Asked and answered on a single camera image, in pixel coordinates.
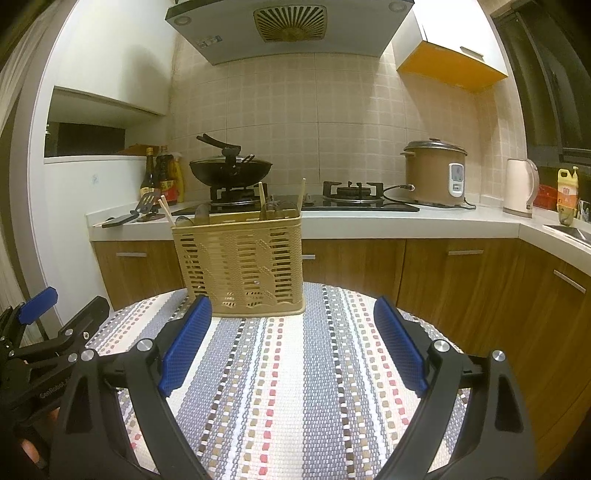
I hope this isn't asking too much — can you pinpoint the steel range hood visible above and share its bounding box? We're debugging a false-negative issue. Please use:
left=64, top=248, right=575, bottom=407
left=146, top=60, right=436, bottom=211
left=165, top=0, right=415, bottom=66

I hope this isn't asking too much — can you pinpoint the white wall cabinet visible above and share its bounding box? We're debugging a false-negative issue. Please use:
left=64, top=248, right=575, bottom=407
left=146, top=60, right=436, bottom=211
left=48, top=0, right=176, bottom=116

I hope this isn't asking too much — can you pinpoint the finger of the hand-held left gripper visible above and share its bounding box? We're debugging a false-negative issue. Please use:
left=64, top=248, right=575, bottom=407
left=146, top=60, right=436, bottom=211
left=0, top=286, right=59, bottom=348
left=18, top=295, right=110, bottom=371

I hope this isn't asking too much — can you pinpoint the striped woven table mat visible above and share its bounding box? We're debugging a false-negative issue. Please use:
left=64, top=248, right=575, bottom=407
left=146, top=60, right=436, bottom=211
left=85, top=281, right=472, bottom=480

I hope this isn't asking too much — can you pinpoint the black wok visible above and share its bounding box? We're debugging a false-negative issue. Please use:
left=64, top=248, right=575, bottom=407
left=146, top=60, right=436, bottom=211
left=189, top=133, right=273, bottom=188

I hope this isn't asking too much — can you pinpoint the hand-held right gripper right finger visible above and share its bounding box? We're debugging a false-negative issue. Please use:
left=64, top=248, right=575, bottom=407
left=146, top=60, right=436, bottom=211
left=373, top=296, right=542, bottom=480

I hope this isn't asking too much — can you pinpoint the black slotted spatula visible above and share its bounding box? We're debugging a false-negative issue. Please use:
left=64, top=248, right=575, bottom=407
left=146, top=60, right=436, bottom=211
left=130, top=194, right=158, bottom=216

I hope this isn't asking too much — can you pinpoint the person's left hand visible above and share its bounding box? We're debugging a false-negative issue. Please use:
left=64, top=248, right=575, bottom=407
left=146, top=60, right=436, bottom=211
left=20, top=439, right=42, bottom=466

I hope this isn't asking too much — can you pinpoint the dark sauce bottle red label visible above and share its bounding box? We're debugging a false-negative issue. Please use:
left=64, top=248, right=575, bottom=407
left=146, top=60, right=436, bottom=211
left=156, top=145, right=180, bottom=206

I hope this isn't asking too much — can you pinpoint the dark window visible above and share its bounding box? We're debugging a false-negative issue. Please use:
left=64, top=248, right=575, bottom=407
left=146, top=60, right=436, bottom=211
left=490, top=0, right=591, bottom=169

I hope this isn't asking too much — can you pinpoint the large yellow oil jug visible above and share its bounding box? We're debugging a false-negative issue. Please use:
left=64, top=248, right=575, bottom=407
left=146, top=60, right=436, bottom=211
left=556, top=167, right=581, bottom=217

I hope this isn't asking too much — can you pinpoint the wooden base cabinet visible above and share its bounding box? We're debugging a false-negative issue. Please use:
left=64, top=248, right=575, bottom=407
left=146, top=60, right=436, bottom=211
left=91, top=237, right=591, bottom=476

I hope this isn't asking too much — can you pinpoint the red plastic basket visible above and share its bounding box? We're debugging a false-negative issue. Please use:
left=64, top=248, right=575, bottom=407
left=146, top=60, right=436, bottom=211
left=536, top=185, right=561, bottom=211

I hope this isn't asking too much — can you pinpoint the beige plastic utensil basket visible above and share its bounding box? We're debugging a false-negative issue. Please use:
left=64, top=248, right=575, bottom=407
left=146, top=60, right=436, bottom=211
left=172, top=210, right=307, bottom=319

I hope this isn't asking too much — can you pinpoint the white electric kettle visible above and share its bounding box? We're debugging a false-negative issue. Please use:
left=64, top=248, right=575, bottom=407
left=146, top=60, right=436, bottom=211
left=502, top=158, right=540, bottom=219

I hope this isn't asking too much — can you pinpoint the yellow-bottomed wall cabinet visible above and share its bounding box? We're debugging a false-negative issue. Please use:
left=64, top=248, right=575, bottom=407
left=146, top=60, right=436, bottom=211
left=392, top=8, right=509, bottom=94

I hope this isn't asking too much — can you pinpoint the steel sink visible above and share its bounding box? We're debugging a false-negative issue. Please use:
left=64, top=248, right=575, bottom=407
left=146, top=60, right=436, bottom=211
left=542, top=224, right=591, bottom=244

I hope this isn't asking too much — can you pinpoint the yellow oil bottle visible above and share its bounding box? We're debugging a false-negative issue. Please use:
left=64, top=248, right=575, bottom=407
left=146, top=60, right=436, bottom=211
left=173, top=151, right=186, bottom=204

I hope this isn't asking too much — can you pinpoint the black power cable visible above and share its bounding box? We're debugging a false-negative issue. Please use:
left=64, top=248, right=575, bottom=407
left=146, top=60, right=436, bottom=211
left=382, top=184, right=477, bottom=212

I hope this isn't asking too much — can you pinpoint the black gas stove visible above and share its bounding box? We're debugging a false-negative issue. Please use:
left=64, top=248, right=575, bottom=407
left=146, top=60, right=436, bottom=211
left=203, top=180, right=421, bottom=214

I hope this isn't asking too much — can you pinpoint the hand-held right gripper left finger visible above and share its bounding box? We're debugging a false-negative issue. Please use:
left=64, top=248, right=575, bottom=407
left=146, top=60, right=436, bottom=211
left=48, top=294, right=214, bottom=480

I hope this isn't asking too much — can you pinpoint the brown rice cooker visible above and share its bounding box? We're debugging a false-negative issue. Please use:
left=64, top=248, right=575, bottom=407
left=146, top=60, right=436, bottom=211
left=401, top=138, right=468, bottom=208

